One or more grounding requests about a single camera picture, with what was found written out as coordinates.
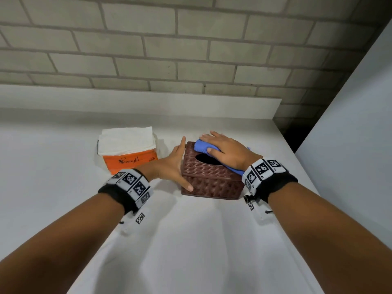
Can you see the person's left hand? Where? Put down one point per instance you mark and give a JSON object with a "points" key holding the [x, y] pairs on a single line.
{"points": [[164, 168]]}

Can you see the person's right hand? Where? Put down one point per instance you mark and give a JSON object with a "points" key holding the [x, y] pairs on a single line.
{"points": [[234, 153]]}

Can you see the person's right middle finger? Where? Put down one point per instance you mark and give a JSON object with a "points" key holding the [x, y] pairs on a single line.
{"points": [[219, 135]]}

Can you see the person's right thumb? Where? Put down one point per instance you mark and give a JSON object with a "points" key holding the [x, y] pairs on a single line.
{"points": [[216, 155]]}

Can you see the person's left thumb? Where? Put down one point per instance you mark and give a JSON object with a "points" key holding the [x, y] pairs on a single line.
{"points": [[183, 182]]}

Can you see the blue cleaning cloth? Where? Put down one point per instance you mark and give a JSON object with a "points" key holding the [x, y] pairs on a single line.
{"points": [[202, 146]]}

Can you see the brown wicker tissue box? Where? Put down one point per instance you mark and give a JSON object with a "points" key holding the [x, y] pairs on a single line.
{"points": [[209, 180]]}

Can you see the person's left forearm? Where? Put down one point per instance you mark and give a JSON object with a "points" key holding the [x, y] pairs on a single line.
{"points": [[61, 241]]}

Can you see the person's right forearm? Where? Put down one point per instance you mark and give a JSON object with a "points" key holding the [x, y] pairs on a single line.
{"points": [[324, 238]]}

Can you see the black marker wristband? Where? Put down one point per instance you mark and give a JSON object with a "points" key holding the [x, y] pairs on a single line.
{"points": [[130, 188], [266, 177]]}

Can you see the orange tissue packet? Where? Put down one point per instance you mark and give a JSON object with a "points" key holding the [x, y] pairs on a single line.
{"points": [[127, 150]]}

